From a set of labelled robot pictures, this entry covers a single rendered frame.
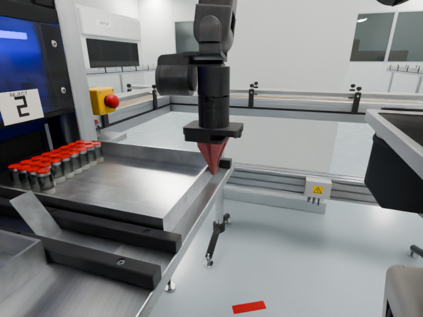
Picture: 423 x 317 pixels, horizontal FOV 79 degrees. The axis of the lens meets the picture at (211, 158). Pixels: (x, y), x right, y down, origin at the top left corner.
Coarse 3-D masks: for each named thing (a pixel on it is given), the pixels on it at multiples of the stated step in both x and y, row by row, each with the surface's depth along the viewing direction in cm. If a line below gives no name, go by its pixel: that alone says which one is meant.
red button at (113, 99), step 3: (108, 96) 73; (111, 96) 73; (114, 96) 73; (117, 96) 75; (108, 99) 72; (111, 99) 72; (114, 99) 73; (117, 99) 74; (108, 102) 72; (111, 102) 73; (114, 102) 73; (117, 102) 74; (108, 105) 73; (111, 105) 73; (114, 105) 73; (117, 105) 75; (114, 108) 74
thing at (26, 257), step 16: (0, 240) 32; (16, 240) 30; (32, 240) 29; (0, 256) 32; (16, 256) 27; (32, 256) 29; (0, 272) 26; (16, 272) 27; (32, 272) 29; (0, 288) 26; (16, 288) 27
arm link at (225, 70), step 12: (192, 60) 45; (204, 60) 44; (216, 60) 44; (192, 72) 44; (204, 72) 43; (216, 72) 42; (228, 72) 44; (192, 84) 45; (204, 84) 43; (216, 84) 43; (228, 84) 45; (204, 96) 46; (216, 96) 44
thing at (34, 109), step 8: (0, 96) 48; (8, 96) 49; (16, 96) 51; (32, 96) 54; (0, 104) 48; (8, 104) 49; (16, 104) 51; (32, 104) 54; (40, 104) 56; (8, 112) 49; (16, 112) 51; (24, 112) 52; (32, 112) 54; (40, 112) 56; (8, 120) 50; (16, 120) 51; (24, 120) 52
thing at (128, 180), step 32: (128, 160) 62; (160, 160) 62; (192, 160) 59; (0, 192) 42; (64, 192) 47; (96, 192) 47; (128, 192) 47; (160, 192) 47; (192, 192) 43; (160, 224) 34
